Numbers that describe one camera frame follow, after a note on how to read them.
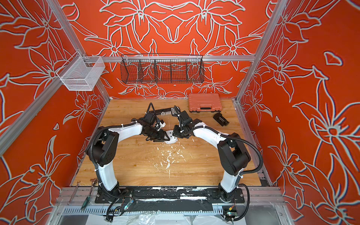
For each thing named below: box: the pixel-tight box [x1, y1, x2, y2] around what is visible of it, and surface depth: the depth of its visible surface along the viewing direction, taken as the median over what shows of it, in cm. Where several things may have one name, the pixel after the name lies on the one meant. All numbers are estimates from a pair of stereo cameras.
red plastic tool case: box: [188, 93, 223, 113], surface depth 115 cm
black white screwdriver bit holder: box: [149, 107, 177, 117], surface depth 112 cm
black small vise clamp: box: [212, 112, 230, 127], surface depth 106 cm
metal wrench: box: [67, 180, 82, 206], surface depth 77 cm
